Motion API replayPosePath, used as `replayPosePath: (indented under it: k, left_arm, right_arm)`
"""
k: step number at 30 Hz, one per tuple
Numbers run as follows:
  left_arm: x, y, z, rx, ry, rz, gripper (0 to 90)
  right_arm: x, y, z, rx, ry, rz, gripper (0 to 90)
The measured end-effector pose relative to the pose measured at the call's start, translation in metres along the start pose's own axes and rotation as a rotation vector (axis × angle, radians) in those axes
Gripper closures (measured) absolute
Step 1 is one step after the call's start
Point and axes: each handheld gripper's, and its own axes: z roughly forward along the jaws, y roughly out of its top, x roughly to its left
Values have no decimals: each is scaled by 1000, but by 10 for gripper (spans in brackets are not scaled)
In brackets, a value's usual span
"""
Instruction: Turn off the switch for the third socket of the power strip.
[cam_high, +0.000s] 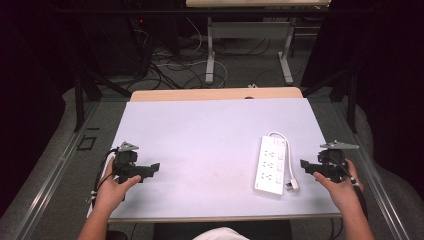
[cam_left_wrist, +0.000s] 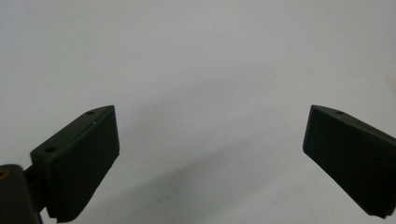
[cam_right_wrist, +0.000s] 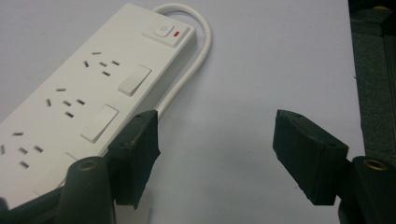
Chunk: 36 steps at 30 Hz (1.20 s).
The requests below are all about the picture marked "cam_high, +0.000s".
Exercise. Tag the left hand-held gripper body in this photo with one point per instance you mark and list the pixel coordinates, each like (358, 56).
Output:
(125, 163)

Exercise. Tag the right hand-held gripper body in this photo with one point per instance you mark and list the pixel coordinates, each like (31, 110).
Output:
(331, 163)

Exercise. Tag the person's right hand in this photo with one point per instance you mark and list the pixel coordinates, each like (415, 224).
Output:
(340, 195)

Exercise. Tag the person's left hand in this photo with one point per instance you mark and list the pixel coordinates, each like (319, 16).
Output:
(111, 193)

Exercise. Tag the white power plug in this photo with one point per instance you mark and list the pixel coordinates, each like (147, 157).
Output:
(292, 186)

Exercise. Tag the white power strip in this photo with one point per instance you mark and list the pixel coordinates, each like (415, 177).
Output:
(270, 165)

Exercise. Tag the black floor socket plate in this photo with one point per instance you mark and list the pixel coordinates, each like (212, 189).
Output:
(86, 143)

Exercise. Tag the white table mat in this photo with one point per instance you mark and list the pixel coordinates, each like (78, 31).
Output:
(206, 150)

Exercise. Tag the black metal stand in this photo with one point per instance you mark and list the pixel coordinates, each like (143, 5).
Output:
(350, 100)
(81, 100)

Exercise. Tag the person's white clothing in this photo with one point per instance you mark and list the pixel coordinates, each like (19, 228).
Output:
(221, 234)

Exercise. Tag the dark computer tower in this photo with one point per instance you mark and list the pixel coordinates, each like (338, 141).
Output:
(113, 43)

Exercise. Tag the white desk with metal legs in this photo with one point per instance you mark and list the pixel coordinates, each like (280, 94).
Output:
(248, 30)

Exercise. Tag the black metal crossbar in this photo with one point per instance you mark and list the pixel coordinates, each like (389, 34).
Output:
(200, 11)

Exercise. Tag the aluminium floor rail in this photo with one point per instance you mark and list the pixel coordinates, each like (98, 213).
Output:
(373, 176)
(46, 180)

